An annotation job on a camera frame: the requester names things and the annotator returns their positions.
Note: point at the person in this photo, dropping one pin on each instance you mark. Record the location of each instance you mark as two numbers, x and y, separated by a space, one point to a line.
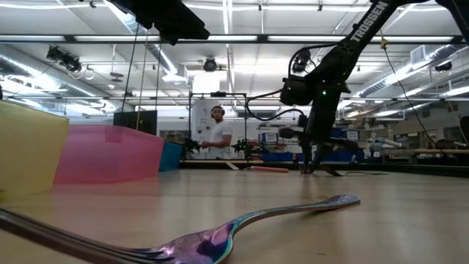
220 135

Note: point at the yellow plastic bin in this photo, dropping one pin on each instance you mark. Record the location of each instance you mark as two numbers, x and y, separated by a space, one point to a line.
29 154

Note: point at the blue plastic bin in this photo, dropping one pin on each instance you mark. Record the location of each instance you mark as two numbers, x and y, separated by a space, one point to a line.
171 155

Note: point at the iridescent rainbow metal fork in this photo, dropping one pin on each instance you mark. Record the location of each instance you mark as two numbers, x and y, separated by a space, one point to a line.
205 245

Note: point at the black ceiling-mounted device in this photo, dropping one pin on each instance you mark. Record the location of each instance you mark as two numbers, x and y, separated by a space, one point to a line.
64 58

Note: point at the black rectangular frame stand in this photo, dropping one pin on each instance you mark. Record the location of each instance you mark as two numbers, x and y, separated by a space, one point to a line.
218 94

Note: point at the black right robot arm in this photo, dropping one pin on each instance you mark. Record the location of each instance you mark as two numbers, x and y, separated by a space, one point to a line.
366 22

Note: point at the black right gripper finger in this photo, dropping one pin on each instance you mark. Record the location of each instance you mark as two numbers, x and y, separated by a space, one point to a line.
306 157
317 154

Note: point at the black monitor panel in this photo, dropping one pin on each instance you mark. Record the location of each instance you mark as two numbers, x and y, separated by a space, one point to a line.
128 122

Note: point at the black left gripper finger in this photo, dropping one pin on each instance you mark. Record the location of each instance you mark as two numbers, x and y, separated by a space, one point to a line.
179 14
176 33

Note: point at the red plastic bin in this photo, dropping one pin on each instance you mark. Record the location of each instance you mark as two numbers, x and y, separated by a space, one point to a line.
110 157

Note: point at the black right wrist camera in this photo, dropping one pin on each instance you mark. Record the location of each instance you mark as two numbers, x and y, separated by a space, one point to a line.
291 132

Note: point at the round black ceiling camera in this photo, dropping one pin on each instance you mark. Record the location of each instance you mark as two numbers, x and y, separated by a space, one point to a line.
210 65

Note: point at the black rig beam with lights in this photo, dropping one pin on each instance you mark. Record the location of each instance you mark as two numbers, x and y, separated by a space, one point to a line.
262 38

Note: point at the small black robot arm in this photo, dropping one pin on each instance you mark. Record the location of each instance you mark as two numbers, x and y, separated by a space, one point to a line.
242 146
190 146

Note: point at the row of blue crates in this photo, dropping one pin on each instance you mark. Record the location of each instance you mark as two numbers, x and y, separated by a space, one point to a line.
278 157

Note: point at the black aluminium table frame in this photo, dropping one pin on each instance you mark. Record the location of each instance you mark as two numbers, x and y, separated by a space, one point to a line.
205 165

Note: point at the long wooden table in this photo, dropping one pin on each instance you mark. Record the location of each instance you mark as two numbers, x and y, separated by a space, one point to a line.
421 151

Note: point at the shelf with blue bins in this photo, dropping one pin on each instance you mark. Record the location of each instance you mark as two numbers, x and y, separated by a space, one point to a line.
348 157

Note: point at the white cylindrical device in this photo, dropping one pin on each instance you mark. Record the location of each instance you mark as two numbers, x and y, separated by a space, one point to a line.
384 142

